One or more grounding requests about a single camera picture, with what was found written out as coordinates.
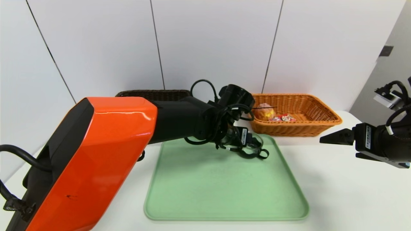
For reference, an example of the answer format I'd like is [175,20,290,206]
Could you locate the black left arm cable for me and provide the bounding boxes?
[190,79,256,122]

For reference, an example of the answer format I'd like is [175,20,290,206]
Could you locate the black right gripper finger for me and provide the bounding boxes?
[319,128,354,145]
[355,152,382,161]

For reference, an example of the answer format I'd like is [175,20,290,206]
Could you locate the orange wicker basket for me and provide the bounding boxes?
[247,93,343,137]

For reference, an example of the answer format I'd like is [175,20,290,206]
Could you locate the light green plastic tray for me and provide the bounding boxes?
[144,134,310,221]

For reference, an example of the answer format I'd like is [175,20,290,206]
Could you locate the golden bread bun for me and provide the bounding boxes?
[255,103,276,122]

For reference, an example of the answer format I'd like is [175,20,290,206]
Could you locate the dark brown wicker basket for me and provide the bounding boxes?
[115,90,192,102]

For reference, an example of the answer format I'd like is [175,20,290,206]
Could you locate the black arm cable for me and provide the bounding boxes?
[385,80,411,135]
[190,79,256,122]

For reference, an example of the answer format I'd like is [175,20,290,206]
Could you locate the glass cup with black handle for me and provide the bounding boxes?
[236,132,269,160]

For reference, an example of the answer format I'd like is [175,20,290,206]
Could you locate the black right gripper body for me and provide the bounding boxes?
[354,123,411,163]

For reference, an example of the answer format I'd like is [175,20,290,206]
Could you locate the red milk carton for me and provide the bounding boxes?
[269,114,297,123]

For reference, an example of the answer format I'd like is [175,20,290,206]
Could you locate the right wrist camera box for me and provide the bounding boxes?
[373,87,403,109]

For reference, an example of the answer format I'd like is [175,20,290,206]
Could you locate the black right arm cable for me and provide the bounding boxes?
[385,80,411,135]

